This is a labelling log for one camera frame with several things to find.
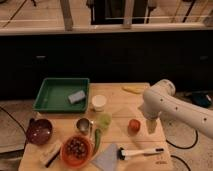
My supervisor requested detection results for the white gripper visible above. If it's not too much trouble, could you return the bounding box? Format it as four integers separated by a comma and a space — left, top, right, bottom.
141, 103, 161, 134

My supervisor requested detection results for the red apple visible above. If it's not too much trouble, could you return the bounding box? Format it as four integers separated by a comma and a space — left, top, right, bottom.
129, 119, 141, 132

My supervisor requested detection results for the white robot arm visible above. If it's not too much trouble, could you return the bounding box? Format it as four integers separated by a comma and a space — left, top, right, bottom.
141, 79, 213, 139

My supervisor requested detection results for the green plastic cup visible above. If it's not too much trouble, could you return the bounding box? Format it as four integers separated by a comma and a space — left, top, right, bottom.
98, 113, 111, 129

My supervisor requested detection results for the white paper cup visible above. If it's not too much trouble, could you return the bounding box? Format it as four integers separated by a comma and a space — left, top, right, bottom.
92, 95, 107, 112

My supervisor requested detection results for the small metal cup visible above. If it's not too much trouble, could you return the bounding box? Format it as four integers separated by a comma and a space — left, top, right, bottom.
76, 118, 90, 134

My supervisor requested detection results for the yellow banana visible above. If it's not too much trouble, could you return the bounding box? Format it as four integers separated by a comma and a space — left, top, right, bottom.
122, 86, 144, 94

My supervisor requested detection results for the blue grey cloth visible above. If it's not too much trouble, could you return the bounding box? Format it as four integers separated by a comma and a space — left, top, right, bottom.
92, 143, 118, 171

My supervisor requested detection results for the green chili pepper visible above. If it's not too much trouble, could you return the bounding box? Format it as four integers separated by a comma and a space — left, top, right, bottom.
93, 128, 101, 155

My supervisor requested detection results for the dark blue floor object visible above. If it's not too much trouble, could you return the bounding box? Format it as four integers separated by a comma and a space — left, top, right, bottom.
191, 93, 212, 108

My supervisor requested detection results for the metal spoon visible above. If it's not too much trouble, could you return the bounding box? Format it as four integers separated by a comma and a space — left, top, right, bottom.
89, 121, 94, 140

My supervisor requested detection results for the blue grey sponge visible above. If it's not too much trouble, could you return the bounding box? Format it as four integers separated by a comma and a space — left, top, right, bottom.
68, 90, 86, 104

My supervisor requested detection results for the orange bowl with nuts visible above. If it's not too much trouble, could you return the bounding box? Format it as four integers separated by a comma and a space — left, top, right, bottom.
60, 135, 93, 169

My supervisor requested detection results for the green plastic tray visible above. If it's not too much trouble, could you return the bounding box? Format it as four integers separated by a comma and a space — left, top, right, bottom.
33, 78, 90, 113

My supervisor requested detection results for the purple bowl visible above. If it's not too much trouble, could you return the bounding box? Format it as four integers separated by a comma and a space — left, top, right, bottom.
26, 119, 53, 145

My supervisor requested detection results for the white handled brush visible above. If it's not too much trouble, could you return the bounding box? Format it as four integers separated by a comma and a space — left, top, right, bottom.
117, 148, 164, 160

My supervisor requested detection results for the black cable on floor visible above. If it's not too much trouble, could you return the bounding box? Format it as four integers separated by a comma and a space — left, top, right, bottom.
165, 119, 200, 150

